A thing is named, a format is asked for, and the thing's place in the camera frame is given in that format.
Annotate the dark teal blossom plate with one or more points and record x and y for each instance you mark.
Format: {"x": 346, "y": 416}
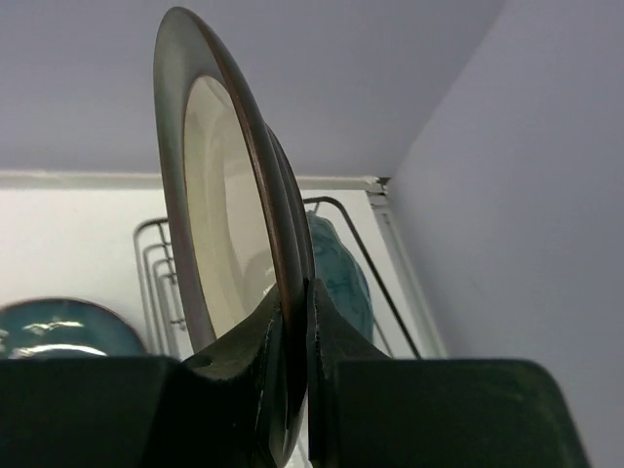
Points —
{"x": 59, "y": 327}

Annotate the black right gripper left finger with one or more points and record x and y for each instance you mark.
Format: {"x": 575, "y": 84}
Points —
{"x": 146, "y": 404}

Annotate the black wire dish rack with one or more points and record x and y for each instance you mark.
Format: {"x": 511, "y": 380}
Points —
{"x": 357, "y": 225}

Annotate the grey rimmed cream plate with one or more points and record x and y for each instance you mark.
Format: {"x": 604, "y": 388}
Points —
{"x": 242, "y": 251}

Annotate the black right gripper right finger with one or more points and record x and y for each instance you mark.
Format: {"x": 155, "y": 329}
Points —
{"x": 369, "y": 410}

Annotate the teal scalloped beaded plate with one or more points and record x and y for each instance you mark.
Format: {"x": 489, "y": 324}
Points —
{"x": 344, "y": 279}

